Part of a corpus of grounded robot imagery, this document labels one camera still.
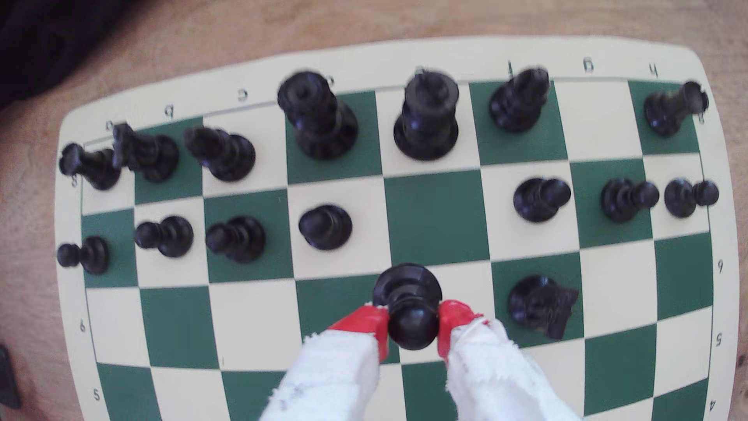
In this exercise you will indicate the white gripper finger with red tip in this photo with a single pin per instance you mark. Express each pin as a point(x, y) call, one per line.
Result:
point(333, 374)
point(491, 374)

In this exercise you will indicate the black pawn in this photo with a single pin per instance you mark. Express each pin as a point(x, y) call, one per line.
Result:
point(679, 199)
point(619, 200)
point(409, 304)
point(172, 237)
point(325, 228)
point(535, 200)
point(242, 238)
point(93, 255)

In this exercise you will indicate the green and cream chess board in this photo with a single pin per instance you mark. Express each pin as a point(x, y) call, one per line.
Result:
point(438, 216)

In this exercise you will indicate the black knight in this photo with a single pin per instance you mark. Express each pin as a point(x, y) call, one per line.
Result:
point(153, 156)
point(537, 304)

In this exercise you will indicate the black bishop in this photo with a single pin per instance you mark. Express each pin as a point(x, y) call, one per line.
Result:
point(514, 108)
point(231, 158)

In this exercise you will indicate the black queen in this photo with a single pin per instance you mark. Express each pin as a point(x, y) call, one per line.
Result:
point(324, 126)

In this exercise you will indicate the black king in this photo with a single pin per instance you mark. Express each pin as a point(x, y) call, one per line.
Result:
point(426, 126)

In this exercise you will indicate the black rook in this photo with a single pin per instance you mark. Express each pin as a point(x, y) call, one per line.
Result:
point(666, 114)
point(96, 169)

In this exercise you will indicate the small black object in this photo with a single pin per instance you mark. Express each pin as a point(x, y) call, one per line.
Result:
point(7, 377)

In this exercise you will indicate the black cloth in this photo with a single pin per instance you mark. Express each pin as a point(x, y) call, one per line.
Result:
point(47, 35)

